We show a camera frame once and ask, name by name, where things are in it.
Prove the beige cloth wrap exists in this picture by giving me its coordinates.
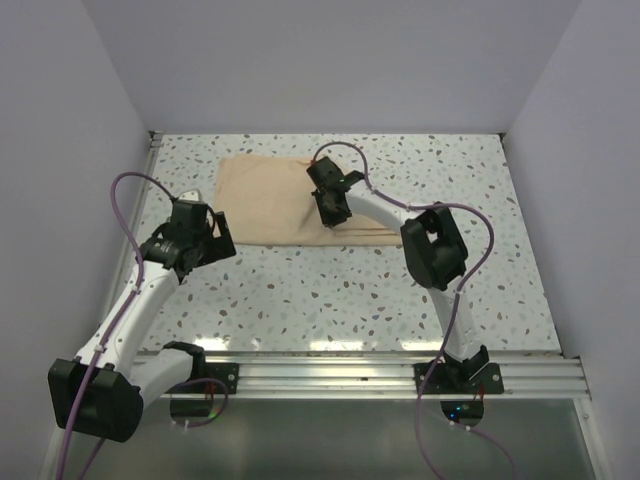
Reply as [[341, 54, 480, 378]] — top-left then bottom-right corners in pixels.
[[213, 154, 401, 246]]

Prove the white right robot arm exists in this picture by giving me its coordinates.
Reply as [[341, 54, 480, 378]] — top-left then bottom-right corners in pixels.
[[306, 157, 489, 393]]

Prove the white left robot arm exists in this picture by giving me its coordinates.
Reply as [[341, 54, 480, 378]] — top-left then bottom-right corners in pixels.
[[47, 189, 236, 442]]

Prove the aluminium side rail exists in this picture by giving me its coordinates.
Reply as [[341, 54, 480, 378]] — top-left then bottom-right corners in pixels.
[[92, 130, 162, 356]]

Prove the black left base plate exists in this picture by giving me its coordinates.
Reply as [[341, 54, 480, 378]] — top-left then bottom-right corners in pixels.
[[161, 362, 240, 395]]

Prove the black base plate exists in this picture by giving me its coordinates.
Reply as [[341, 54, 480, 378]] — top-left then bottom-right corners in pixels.
[[413, 362, 505, 395], [161, 362, 240, 395]]

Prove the aluminium front rail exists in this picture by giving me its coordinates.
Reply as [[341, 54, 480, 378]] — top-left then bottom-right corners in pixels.
[[205, 351, 590, 400]]

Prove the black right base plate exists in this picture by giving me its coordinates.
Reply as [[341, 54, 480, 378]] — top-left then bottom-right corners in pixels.
[[413, 362, 505, 395]]

